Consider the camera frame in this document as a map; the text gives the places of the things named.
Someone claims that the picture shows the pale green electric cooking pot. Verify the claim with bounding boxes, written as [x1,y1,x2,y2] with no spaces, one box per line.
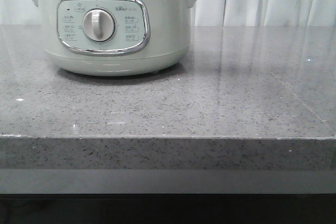
[32,0,197,76]

